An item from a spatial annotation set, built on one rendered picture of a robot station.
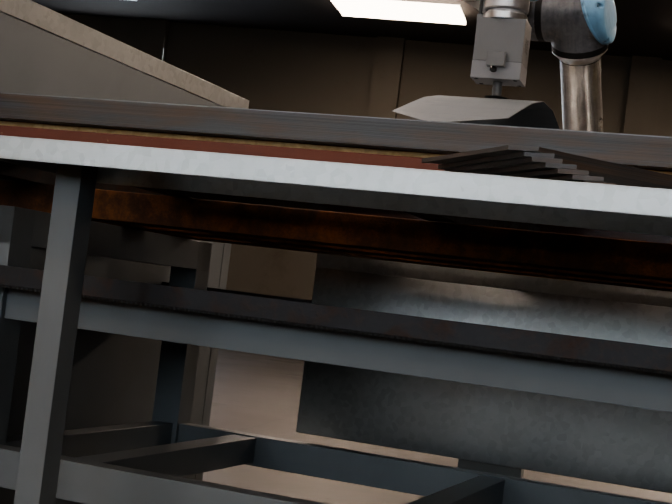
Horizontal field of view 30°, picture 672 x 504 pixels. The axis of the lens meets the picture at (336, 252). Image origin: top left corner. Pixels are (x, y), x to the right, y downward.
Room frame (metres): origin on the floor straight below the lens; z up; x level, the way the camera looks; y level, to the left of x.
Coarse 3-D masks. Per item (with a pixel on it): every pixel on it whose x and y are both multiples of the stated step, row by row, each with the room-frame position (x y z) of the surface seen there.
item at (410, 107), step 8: (408, 104) 1.95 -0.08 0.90; (416, 104) 1.95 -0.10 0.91; (424, 104) 1.95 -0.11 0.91; (424, 112) 1.87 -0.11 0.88; (432, 112) 1.87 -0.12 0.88; (440, 112) 1.87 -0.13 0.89; (448, 112) 1.87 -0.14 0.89; (456, 112) 1.87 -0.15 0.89; (464, 112) 1.87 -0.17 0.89; (472, 112) 1.87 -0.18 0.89; (480, 112) 1.87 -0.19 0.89; (488, 112) 1.87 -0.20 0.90; (496, 112) 1.87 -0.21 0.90; (504, 112) 1.87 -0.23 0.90; (512, 112) 1.87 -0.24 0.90
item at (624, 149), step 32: (0, 96) 2.02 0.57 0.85; (32, 96) 2.00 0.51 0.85; (128, 128) 1.95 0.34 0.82; (160, 128) 1.91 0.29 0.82; (192, 128) 1.89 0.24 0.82; (224, 128) 1.87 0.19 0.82; (256, 128) 1.86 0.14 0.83; (288, 128) 1.84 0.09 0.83; (320, 128) 1.82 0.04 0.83; (352, 128) 1.80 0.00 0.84; (384, 128) 1.79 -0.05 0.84; (416, 128) 1.77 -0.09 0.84; (448, 128) 1.75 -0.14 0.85; (480, 128) 1.74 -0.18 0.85; (512, 128) 1.72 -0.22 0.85; (608, 160) 1.67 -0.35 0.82; (640, 160) 1.66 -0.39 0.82
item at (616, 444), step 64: (512, 320) 2.50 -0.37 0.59; (576, 320) 2.46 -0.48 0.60; (640, 320) 2.42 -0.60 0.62; (320, 384) 2.64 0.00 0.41; (384, 384) 2.59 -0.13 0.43; (448, 384) 2.54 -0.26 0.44; (448, 448) 2.54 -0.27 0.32; (512, 448) 2.49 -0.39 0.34; (576, 448) 2.45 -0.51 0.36; (640, 448) 2.41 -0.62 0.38
